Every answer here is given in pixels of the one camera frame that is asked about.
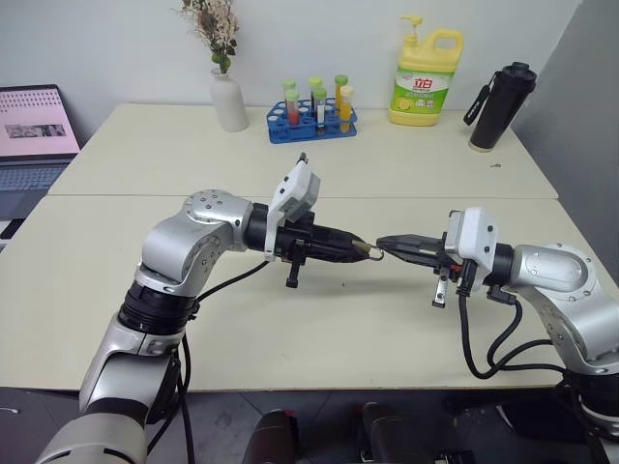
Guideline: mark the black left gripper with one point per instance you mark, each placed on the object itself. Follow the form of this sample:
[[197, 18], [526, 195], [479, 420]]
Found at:
[[296, 237]]

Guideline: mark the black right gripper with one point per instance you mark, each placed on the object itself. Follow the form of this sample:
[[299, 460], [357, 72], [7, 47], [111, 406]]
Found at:
[[452, 273]]

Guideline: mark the brass padlock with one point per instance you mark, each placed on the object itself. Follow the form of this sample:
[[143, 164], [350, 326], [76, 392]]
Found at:
[[363, 249]]

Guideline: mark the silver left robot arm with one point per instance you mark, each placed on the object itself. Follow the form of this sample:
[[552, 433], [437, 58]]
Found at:
[[169, 241]]

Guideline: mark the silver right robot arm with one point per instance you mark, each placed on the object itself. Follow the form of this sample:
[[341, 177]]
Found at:
[[566, 290]]

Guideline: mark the blue test tube rack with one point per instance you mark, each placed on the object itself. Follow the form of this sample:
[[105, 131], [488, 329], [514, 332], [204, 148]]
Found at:
[[290, 130]]

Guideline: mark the green-capped white-label tube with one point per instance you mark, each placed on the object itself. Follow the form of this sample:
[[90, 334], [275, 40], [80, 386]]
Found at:
[[320, 111]]

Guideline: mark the yellow-capped orange liquid tube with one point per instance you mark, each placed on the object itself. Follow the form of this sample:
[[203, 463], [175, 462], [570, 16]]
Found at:
[[346, 108]]

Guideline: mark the green-capped red liquid tube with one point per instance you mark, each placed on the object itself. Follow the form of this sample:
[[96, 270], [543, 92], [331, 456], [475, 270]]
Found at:
[[288, 85], [292, 108]]

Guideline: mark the green-capped orange liquid tube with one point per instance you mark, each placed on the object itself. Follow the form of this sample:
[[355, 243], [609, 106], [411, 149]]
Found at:
[[341, 92]]

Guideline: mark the green-capped dark tube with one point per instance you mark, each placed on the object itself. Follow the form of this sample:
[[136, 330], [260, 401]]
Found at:
[[315, 89]]

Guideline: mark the yellow dish soap bottle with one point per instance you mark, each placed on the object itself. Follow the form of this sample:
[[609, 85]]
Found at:
[[423, 92]]

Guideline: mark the white ceramic vase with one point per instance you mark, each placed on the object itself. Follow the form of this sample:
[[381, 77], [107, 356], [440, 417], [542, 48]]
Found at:
[[228, 101]]

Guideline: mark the dark rounded shape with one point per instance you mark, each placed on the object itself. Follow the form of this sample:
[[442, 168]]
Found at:
[[271, 437], [392, 432]]

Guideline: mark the dried flower bunch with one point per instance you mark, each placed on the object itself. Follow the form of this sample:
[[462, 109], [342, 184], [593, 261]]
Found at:
[[215, 29]]

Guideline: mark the open laptop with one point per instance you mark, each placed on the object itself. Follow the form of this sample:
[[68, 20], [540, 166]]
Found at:
[[34, 145]]

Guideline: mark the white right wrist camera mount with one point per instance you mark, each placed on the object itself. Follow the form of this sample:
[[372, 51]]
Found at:
[[476, 241]]

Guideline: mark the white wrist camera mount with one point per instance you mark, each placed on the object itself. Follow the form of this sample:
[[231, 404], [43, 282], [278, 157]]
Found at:
[[476, 241], [296, 191]]

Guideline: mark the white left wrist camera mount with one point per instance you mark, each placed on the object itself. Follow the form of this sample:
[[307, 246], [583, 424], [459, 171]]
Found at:
[[296, 191]]

